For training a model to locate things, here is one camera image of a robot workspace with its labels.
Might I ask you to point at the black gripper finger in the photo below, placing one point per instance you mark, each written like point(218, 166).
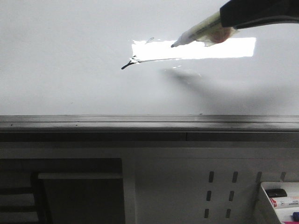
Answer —
point(242, 14)

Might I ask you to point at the white whiteboard marker black cap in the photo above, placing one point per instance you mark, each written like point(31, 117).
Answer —
point(210, 32)

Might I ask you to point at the white whiteboard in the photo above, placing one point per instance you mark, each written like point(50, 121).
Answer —
point(113, 57)

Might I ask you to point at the white marker holder box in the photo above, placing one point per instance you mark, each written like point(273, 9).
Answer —
point(264, 212)

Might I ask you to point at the white slotted metal panel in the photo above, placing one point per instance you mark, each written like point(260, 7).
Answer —
point(140, 182)

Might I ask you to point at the red capped marker in box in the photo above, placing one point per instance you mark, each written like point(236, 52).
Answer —
point(284, 202)

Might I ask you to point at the blue marker in box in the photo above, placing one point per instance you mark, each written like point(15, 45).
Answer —
point(295, 216)

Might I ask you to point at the pink item in box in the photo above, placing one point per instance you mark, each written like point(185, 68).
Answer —
point(291, 222)

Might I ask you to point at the grey whiteboard frame rail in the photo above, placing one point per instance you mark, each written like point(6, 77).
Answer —
point(149, 128)

